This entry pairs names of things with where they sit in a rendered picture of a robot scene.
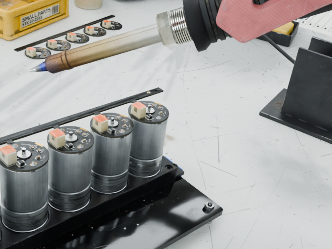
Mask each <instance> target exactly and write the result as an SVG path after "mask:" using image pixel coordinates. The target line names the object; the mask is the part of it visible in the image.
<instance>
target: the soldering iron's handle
mask: <svg viewBox="0 0 332 249"><path fill-rule="evenodd" d="M182 1H183V7H184V13H185V18H186V22H187V26H188V29H189V32H190V35H191V37H192V39H193V42H194V44H195V47H196V49H197V51H198V52H201V51H204V50H206V49H207V48H208V47H209V46H210V44H211V43H215V42H217V40H218V39H220V40H221V41H223V40H226V37H229V38H233V37H232V36H231V35H229V34H228V33H227V32H225V31H224V30H222V29H221V28H220V27H218V25H217V23H216V17H217V14H218V11H219V8H220V5H221V2H222V0H182ZM267 1H269V0H252V2H253V3H254V4H257V5H260V4H263V3H265V2H267ZM331 10H332V3H331V4H329V5H326V6H324V7H321V8H319V9H317V10H315V11H313V12H310V13H308V14H306V15H304V16H302V17H300V18H298V19H304V18H307V17H310V16H314V15H317V14H321V13H324V12H327V11H331Z"/></svg>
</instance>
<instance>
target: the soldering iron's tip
mask: <svg viewBox="0 0 332 249"><path fill-rule="evenodd" d="M29 71H30V73H31V72H46V71H48V70H47V68H46V66H45V61H44V62H42V63H40V64H39V65H37V66H35V67H34V68H32V69H30V70H29Z"/></svg>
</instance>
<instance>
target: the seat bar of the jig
mask: <svg viewBox="0 0 332 249"><path fill-rule="evenodd" d="M176 172H177V167H176V166H175V165H173V164H172V163H170V162H169V161H168V160H166V159H165V158H164V157H162V163H161V169H160V172H159V173H158V174H157V175H155V176H153V177H149V178H139V177H135V176H132V175H130V174H128V177H127V186H126V188H125V189H124V190H122V191H121V192H119V193H115V194H101V193H97V192H95V191H93V190H92V189H90V201H89V204H88V205H87V206H86V207H85V208H84V209H82V210H79V211H76V212H60V211H57V210H54V209H53V208H51V207H50V206H49V205H48V221H47V223H46V224H45V225H44V226H43V227H42V228H40V229H39V230H36V231H34V232H29V233H17V232H13V231H10V230H8V229H7V228H5V227H4V225H3V224H2V217H1V206H0V227H1V241H0V249H34V248H36V247H38V246H40V245H42V244H44V243H46V242H48V241H50V240H52V239H54V238H57V237H59V236H61V235H63V234H65V233H67V232H69V231H71V230H73V229H75V228H77V227H79V226H81V225H83V224H86V223H88V222H90V221H92V220H94V219H96V218H98V217H100V216H102V215H104V214H106V213H108V212H110V211H112V210H114V209H117V208H119V207H121V206H123V205H125V204H127V203H129V202H131V201H133V200H135V199H137V198H139V197H141V196H143V195H146V194H148V193H150V192H152V191H154V190H156V189H158V188H160V187H162V186H164V185H166V184H168V183H170V182H172V181H174V180H175V178H176Z"/></svg>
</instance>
